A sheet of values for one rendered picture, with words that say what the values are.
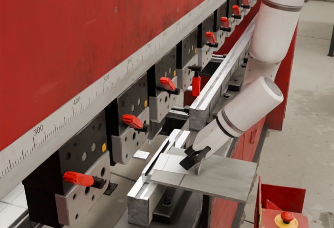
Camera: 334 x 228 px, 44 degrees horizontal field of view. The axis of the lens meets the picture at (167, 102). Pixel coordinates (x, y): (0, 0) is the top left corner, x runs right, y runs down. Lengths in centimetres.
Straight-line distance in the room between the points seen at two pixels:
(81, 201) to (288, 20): 57
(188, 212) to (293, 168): 191
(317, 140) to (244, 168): 230
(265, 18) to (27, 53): 57
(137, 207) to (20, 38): 72
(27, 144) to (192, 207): 75
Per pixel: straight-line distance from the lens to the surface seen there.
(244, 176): 118
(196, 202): 127
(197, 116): 160
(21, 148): 58
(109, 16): 74
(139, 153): 124
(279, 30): 96
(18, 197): 117
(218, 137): 107
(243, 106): 104
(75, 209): 73
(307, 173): 306
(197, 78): 122
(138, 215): 117
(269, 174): 297
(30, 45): 56
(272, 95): 101
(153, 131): 112
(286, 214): 138
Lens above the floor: 168
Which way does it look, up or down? 26 degrees down
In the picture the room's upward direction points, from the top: straight up
